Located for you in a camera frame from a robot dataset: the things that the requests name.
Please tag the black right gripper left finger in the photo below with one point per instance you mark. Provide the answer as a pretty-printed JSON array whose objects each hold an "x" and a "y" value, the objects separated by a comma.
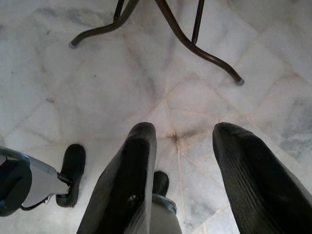
[{"x": 126, "y": 180}]

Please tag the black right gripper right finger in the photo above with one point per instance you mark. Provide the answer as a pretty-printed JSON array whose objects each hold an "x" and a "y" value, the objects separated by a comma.
[{"x": 253, "y": 180}]

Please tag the robot right black foot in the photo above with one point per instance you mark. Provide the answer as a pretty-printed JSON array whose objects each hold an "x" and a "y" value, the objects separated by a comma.
[{"x": 160, "y": 182}]

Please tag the robot black foot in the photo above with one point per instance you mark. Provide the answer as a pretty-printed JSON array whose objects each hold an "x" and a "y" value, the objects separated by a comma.
[
  {"x": 160, "y": 182},
  {"x": 72, "y": 170}
]

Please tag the robot right leg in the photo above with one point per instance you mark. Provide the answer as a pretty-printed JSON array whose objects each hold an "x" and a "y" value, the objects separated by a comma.
[{"x": 164, "y": 214}]

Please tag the robot left black foot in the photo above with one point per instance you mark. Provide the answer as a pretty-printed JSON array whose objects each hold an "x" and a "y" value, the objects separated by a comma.
[{"x": 72, "y": 170}]

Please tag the dark brown metal table base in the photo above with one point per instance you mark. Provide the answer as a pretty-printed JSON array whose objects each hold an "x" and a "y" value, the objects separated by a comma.
[{"x": 181, "y": 31}]

